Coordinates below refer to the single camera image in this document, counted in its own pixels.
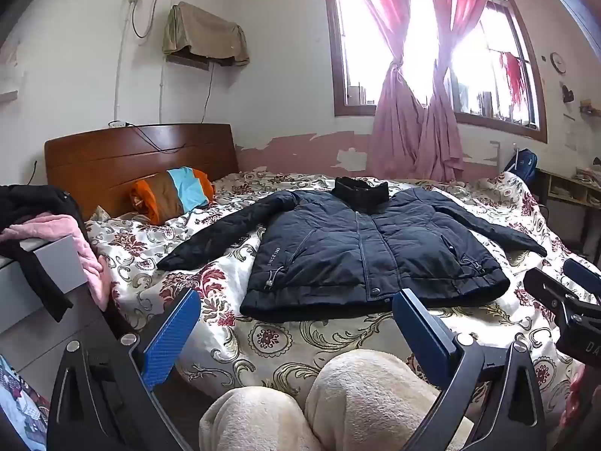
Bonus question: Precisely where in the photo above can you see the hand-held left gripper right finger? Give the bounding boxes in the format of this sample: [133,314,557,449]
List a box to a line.
[393,289,548,451]

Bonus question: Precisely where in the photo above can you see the person's left leg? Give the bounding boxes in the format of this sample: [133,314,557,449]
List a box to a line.
[199,384,321,451]

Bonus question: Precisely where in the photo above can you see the blue backpack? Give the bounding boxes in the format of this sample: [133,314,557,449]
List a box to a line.
[503,148,538,187]

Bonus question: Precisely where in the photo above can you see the small wooden wall shelf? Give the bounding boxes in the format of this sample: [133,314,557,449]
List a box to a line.
[165,51,210,72]

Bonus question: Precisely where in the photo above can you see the beige cloth-covered box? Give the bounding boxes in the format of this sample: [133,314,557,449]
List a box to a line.
[162,2,251,67]

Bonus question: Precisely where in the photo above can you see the red hanging garment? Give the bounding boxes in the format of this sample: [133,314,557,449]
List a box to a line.
[498,51,529,110]

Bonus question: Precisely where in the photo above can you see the white wall pipe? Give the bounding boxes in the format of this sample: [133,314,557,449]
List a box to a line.
[114,0,133,123]
[157,0,166,124]

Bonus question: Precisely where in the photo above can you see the cream fleece trousers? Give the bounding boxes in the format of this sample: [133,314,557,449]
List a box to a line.
[305,350,476,451]

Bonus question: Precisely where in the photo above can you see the wooden bed headboard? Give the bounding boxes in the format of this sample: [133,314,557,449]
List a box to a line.
[44,123,240,221]

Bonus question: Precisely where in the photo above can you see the pink fleece clothing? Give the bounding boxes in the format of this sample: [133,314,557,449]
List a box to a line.
[0,213,112,312]

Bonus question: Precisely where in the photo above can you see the floral bedspread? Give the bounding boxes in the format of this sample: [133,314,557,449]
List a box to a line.
[85,169,587,414]

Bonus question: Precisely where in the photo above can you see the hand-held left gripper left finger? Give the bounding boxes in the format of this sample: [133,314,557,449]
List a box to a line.
[47,286,202,451]

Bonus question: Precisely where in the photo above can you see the thin black cable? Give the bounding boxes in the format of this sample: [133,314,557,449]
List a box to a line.
[201,62,217,125]

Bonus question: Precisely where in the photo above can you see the air conditioner power cable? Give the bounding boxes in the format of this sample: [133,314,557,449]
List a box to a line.
[126,0,163,39]

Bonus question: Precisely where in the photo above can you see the orange brown blue striped pillow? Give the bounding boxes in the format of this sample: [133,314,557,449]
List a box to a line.
[129,166,216,225]

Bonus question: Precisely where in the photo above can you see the colourful printed cloth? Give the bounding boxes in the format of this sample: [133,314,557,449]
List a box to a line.
[0,354,50,451]

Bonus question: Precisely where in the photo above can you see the black clothing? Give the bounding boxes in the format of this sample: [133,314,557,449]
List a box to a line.
[0,184,91,322]

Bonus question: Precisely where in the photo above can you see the wooden shelf desk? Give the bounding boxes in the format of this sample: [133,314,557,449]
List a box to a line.
[535,165,601,247]

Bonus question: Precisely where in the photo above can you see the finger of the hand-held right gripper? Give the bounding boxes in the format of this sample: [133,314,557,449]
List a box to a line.
[523,267,581,314]
[562,258,601,300]

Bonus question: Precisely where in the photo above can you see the dark navy padded jacket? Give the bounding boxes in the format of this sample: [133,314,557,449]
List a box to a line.
[157,176,548,324]

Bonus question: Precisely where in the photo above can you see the brown-framed window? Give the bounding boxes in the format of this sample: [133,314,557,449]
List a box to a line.
[320,0,549,144]

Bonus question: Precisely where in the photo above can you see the grey nightstand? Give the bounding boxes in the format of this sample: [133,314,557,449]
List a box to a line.
[0,235,91,336]

